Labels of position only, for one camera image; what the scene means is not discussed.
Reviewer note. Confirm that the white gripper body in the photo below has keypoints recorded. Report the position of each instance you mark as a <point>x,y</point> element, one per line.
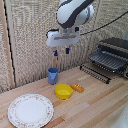
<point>61,38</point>

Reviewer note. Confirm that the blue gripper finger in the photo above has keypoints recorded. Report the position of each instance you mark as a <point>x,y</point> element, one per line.
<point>67,51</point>
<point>55,53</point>

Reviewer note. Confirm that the yellow bowl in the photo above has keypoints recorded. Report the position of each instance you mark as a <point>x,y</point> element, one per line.
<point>63,91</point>

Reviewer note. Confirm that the black dish rack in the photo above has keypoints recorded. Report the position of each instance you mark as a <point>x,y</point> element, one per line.
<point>115,44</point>

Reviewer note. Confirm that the blue cup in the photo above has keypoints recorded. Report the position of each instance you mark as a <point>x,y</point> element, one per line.
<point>53,76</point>

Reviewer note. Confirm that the small orange ridged block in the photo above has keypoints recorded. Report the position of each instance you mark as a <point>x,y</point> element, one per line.
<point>77,87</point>

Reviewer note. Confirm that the floral rimmed white plate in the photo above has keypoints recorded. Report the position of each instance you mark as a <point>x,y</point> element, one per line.
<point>30,111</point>

